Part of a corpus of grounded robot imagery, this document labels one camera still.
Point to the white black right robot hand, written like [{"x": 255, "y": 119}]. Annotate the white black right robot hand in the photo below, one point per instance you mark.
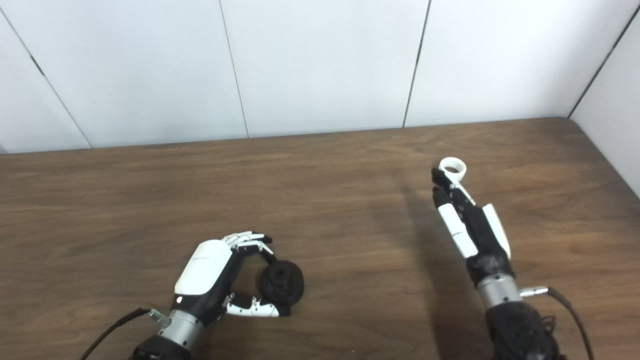
[{"x": 482, "y": 235}]

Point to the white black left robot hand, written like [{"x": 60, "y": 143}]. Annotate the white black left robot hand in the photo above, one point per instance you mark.
[{"x": 202, "y": 270}]

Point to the round black part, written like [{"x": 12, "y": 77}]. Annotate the round black part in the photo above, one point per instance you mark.
[{"x": 282, "y": 285}]

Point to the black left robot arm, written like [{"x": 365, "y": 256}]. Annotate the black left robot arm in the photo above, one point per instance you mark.
[{"x": 177, "y": 330}]

